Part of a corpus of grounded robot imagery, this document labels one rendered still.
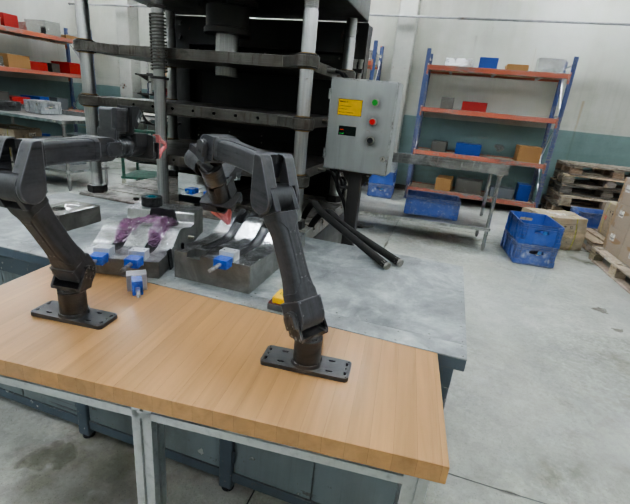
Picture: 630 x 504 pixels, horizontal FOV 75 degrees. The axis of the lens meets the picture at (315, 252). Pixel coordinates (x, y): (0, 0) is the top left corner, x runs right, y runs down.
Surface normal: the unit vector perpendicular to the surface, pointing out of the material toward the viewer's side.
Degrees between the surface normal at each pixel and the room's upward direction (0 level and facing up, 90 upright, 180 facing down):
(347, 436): 0
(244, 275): 90
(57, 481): 0
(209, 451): 90
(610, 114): 90
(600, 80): 90
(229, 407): 0
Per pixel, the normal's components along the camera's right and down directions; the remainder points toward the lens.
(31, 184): 0.97, 0.15
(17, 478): 0.09, -0.94
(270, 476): -0.31, 0.29
